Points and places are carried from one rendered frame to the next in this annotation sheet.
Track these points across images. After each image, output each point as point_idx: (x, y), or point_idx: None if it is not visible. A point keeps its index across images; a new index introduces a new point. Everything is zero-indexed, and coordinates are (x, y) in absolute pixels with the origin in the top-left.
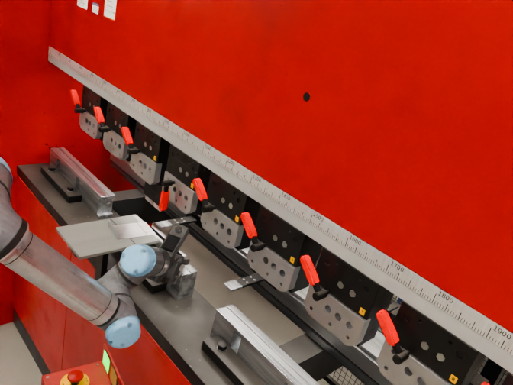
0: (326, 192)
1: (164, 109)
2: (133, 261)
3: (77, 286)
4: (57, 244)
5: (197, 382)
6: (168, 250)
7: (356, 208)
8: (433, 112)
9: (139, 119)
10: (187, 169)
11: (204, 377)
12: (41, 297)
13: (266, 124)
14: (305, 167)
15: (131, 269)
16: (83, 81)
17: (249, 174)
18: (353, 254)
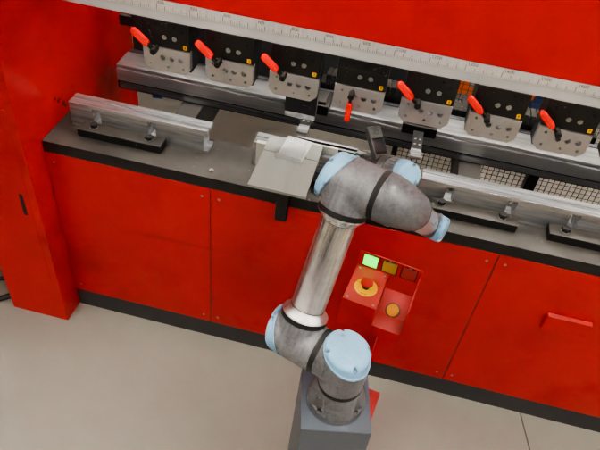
0: (554, 59)
1: (323, 24)
2: (411, 176)
3: (434, 214)
4: (177, 199)
5: (445, 235)
6: (382, 153)
7: (585, 64)
8: None
9: (277, 40)
10: (371, 75)
11: (449, 229)
12: (149, 258)
13: (482, 18)
14: (531, 45)
15: (412, 182)
16: (140, 12)
17: (462, 62)
18: (581, 96)
